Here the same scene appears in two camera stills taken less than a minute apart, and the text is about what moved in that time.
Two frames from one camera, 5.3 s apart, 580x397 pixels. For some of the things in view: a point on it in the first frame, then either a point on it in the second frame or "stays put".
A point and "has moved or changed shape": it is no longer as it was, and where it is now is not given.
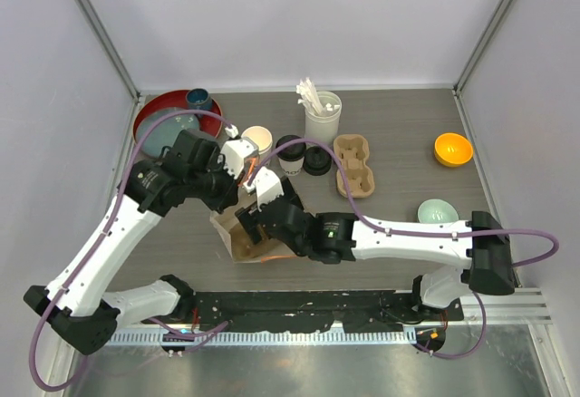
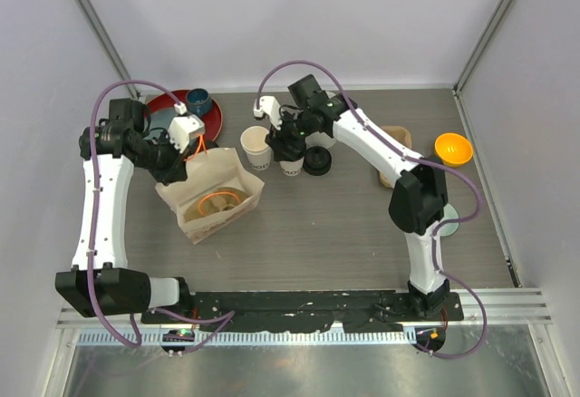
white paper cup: [292, 168] stays put
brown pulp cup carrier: [352, 150] to [402, 136]
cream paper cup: [263, 138] stays put
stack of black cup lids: [316, 160] stays put
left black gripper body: [215, 187] to [160, 158]
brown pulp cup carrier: [244, 249] to [215, 201]
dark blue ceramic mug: [198, 99] stays put
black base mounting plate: [308, 311] stays put
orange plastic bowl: [452, 150] stays put
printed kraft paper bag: [242, 247] has moved or changed shape
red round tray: [178, 99] stays put
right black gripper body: [299, 248] to [290, 132]
